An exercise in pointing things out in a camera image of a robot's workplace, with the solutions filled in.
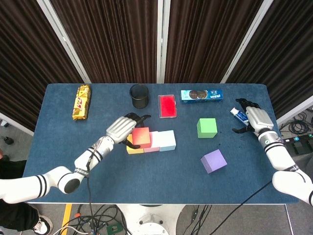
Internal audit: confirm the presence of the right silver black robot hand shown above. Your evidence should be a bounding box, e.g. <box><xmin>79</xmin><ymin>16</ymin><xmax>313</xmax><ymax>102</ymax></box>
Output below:
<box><xmin>231</xmin><ymin>98</ymin><xmax>275</xmax><ymax>135</ymax></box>

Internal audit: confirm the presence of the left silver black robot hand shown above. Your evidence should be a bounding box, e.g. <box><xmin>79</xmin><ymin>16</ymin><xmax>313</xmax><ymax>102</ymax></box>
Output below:
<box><xmin>105</xmin><ymin>112</ymin><xmax>152</xmax><ymax>149</ymax></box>

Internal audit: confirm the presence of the red foam cube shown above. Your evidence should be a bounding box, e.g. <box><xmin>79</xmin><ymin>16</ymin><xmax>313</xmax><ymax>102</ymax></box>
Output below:
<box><xmin>131</xmin><ymin>127</ymin><xmax>151</xmax><ymax>149</ymax></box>

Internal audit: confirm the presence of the light blue foam cube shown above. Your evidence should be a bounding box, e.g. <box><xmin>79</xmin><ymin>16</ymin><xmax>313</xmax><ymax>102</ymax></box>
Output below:
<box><xmin>156</xmin><ymin>130</ymin><xmax>177</xmax><ymax>152</ymax></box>

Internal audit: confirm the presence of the green foam cube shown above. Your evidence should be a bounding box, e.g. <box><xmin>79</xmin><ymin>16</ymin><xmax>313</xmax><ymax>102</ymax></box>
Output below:
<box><xmin>196</xmin><ymin>117</ymin><xmax>218</xmax><ymax>140</ymax></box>

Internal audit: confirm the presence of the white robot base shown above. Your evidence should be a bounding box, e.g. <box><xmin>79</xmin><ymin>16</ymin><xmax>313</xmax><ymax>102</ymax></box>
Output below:
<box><xmin>116</xmin><ymin>204</ymin><xmax>187</xmax><ymax>235</ymax></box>

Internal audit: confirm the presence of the pink foam cube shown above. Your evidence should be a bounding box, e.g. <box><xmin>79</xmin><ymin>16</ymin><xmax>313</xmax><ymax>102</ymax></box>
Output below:
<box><xmin>143</xmin><ymin>131</ymin><xmax>161</xmax><ymax>153</ymax></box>

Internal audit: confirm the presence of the purple foam cube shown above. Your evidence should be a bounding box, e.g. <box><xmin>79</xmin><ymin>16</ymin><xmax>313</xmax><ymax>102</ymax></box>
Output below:
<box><xmin>200</xmin><ymin>149</ymin><xmax>228</xmax><ymax>174</ymax></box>

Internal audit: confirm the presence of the white blue toothpaste tube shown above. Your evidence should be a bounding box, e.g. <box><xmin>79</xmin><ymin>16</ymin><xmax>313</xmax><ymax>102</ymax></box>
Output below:
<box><xmin>229</xmin><ymin>107</ymin><xmax>250</xmax><ymax>123</ymax></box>

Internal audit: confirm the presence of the black mesh pen holder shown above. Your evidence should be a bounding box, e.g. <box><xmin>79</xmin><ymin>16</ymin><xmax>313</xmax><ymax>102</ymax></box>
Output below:
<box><xmin>129</xmin><ymin>84</ymin><xmax>150</xmax><ymax>109</ymax></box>

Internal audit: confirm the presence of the gold biscuit packet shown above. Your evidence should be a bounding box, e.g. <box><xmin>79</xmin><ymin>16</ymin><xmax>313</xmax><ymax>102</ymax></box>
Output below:
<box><xmin>71</xmin><ymin>84</ymin><xmax>92</xmax><ymax>121</ymax></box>

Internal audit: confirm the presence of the red ink pad case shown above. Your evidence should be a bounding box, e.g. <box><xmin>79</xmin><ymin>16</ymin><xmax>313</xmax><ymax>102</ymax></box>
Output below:
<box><xmin>157</xmin><ymin>94</ymin><xmax>178</xmax><ymax>119</ymax></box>

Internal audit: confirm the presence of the blue cookie box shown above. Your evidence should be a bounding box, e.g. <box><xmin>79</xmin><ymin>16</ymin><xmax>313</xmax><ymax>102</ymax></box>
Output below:
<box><xmin>180</xmin><ymin>89</ymin><xmax>224</xmax><ymax>104</ymax></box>

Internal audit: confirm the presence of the brown curtain panel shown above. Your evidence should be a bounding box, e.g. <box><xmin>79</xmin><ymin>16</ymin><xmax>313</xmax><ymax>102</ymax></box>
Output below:
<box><xmin>50</xmin><ymin>0</ymin><xmax>159</xmax><ymax>84</ymax></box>
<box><xmin>164</xmin><ymin>0</ymin><xmax>264</xmax><ymax>84</ymax></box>
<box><xmin>226</xmin><ymin>0</ymin><xmax>313</xmax><ymax>119</ymax></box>
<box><xmin>0</xmin><ymin>0</ymin><xmax>85</xmax><ymax>132</ymax></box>

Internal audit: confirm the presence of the green circuit board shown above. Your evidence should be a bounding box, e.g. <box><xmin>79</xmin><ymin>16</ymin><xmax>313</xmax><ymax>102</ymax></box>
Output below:
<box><xmin>106</xmin><ymin>224</ymin><xmax>123</xmax><ymax>235</ymax></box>

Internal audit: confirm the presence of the black white sneaker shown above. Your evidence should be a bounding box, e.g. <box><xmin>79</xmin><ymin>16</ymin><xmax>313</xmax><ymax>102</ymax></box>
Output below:
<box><xmin>33</xmin><ymin>212</ymin><xmax>53</xmax><ymax>235</ymax></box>

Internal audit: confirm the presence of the black trouser leg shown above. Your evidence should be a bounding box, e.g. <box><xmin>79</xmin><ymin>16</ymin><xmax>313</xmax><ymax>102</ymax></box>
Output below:
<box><xmin>0</xmin><ymin>159</ymin><xmax>40</xmax><ymax>232</ymax></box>

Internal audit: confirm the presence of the white partition post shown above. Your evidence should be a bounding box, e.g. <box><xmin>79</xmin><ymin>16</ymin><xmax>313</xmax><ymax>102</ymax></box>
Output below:
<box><xmin>0</xmin><ymin>112</ymin><xmax>35</xmax><ymax>137</ymax></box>
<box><xmin>36</xmin><ymin>0</ymin><xmax>92</xmax><ymax>84</ymax></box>
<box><xmin>156</xmin><ymin>0</ymin><xmax>171</xmax><ymax>84</ymax></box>
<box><xmin>276</xmin><ymin>96</ymin><xmax>313</xmax><ymax>125</ymax></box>
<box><xmin>220</xmin><ymin>0</ymin><xmax>274</xmax><ymax>84</ymax></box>

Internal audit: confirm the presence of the black floor cable tangle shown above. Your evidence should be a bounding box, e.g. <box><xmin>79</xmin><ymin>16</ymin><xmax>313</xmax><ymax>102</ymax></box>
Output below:
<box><xmin>281</xmin><ymin>112</ymin><xmax>313</xmax><ymax>138</ymax></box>
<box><xmin>69</xmin><ymin>204</ymin><xmax>130</xmax><ymax>235</ymax></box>

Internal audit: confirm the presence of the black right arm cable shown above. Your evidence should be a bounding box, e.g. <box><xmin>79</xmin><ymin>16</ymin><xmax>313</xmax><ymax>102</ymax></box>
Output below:
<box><xmin>227</xmin><ymin>180</ymin><xmax>274</xmax><ymax>235</ymax></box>

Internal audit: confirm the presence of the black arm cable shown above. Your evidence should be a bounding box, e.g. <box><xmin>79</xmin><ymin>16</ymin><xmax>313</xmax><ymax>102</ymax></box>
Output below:
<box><xmin>83</xmin><ymin>144</ymin><xmax>98</xmax><ymax>235</ymax></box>
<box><xmin>227</xmin><ymin>180</ymin><xmax>274</xmax><ymax>235</ymax></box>

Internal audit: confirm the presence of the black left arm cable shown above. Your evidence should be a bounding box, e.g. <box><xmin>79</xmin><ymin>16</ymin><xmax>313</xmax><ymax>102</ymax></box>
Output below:
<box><xmin>83</xmin><ymin>144</ymin><xmax>98</xmax><ymax>235</ymax></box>

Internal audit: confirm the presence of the white table frame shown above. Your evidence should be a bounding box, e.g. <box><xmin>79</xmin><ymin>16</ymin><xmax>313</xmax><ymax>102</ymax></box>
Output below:
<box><xmin>26</xmin><ymin>202</ymin><xmax>300</xmax><ymax>206</ymax></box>

